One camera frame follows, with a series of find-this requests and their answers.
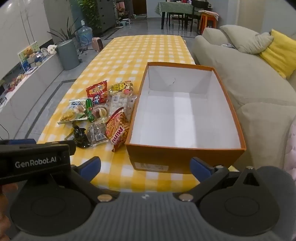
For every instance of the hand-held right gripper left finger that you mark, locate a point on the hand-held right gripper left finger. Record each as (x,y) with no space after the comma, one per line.
(90,168)

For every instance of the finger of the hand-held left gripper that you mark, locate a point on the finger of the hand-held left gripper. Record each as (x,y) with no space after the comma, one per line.
(72,148)

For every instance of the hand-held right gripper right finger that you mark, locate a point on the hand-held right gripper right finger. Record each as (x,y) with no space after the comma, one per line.
(199,169)

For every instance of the orange cardboard box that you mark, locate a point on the orange cardboard box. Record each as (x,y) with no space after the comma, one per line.
(185,120)

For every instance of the red snack packet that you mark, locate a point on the red snack packet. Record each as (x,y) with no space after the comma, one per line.
(97,91)

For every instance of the clear packet of white balls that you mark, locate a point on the clear packet of white balls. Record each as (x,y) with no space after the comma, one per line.
(120,102)

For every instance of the person's left hand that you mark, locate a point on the person's left hand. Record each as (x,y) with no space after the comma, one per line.
(7,188)

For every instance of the black snack packet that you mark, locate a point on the black snack packet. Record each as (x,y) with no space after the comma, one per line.
(81,136)

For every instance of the clear packet of grey snack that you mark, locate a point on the clear packet of grey snack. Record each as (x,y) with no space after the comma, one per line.
(97,133)

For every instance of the clear packet with brown bun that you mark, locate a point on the clear packet with brown bun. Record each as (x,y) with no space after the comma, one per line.
(100,112)

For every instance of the orange stick snack packet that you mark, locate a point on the orange stick snack packet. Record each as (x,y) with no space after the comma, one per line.
(116,129)

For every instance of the white low cabinet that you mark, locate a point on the white low cabinet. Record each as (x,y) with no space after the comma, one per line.
(23,92)

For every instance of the grey plant pot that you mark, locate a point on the grey plant pot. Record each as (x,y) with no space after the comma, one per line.
(68,55)

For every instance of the pink quilted cushion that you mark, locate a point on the pink quilted cushion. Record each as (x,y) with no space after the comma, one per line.
(291,153)

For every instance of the beige sofa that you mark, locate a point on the beige sofa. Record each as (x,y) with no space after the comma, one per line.
(254,88)

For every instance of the picture card with toy bears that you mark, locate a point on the picture card with toy bears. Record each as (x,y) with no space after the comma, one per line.
(27,54)

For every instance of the pink heater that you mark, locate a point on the pink heater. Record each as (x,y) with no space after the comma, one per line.
(98,44)

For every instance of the blue water bottle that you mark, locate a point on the blue water bottle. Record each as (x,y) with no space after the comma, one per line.
(84,36)

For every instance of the long-leaved green plant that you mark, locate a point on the long-leaved green plant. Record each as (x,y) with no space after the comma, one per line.
(66,32)

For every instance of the yellow checked tablecloth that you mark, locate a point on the yellow checked tablecloth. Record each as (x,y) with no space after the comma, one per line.
(138,51)

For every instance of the small items on sofa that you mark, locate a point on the small items on sofa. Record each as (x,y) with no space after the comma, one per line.
(229,45)

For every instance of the tall leafy green plant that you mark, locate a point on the tall leafy green plant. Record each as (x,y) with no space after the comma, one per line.
(90,14)

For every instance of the small pale footstool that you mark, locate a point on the small pale footstool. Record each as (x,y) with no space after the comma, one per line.
(124,22)

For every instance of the grey drawer cabinet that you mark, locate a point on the grey drawer cabinet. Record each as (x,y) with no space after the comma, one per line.
(106,16)

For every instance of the beige cushion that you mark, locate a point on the beige cushion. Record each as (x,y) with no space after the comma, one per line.
(245,38)

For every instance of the yellow cushion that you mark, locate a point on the yellow cushion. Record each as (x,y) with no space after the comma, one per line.
(279,53)

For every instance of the orange stool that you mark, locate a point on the orange stool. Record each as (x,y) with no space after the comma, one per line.
(208,19)

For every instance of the dining table with green cloth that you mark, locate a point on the dining table with green cloth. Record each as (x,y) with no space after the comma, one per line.
(175,8)

